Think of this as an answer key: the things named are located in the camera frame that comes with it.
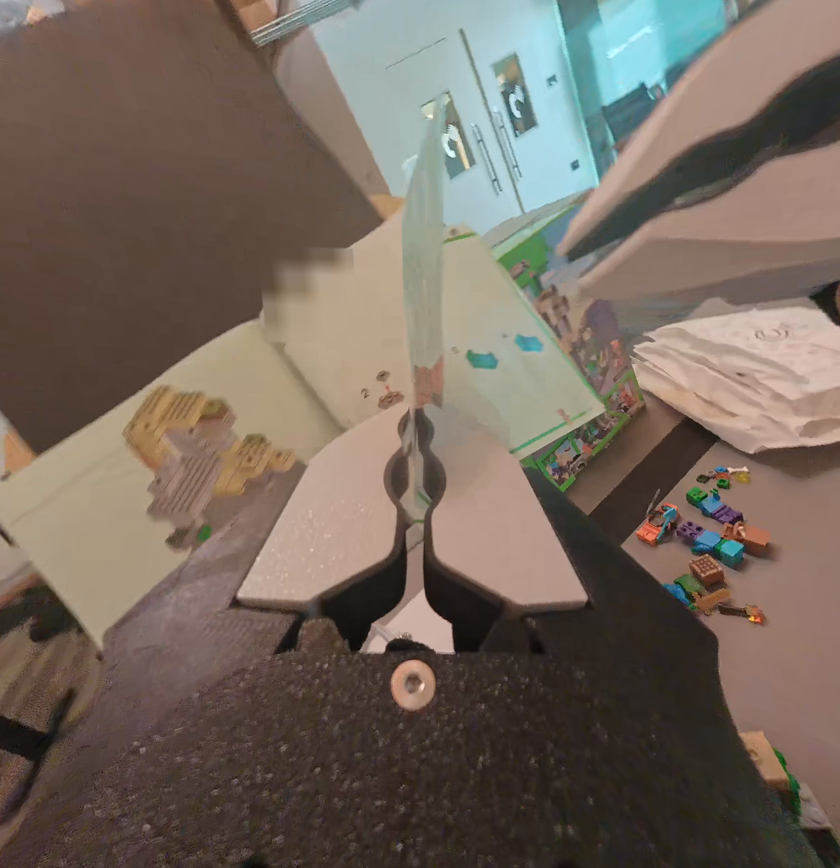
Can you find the green toy brick set box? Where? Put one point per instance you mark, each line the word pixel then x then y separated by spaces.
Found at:
pixel 596 352

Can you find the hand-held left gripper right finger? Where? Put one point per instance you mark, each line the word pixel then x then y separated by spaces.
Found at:
pixel 508 542

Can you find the toy brick castle model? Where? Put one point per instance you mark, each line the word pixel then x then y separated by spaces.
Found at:
pixel 772 766

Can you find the glass office door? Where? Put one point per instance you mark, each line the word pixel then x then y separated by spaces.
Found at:
pixel 501 122

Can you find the brick building instruction booklet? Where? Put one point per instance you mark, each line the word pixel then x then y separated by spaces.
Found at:
pixel 291 380

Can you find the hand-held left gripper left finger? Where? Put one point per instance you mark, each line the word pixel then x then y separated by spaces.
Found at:
pixel 325 536

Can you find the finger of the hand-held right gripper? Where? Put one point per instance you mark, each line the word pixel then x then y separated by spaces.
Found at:
pixel 745 237
pixel 732 88

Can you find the pile of colourful loose bricks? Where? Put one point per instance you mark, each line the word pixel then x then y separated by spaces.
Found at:
pixel 711 542

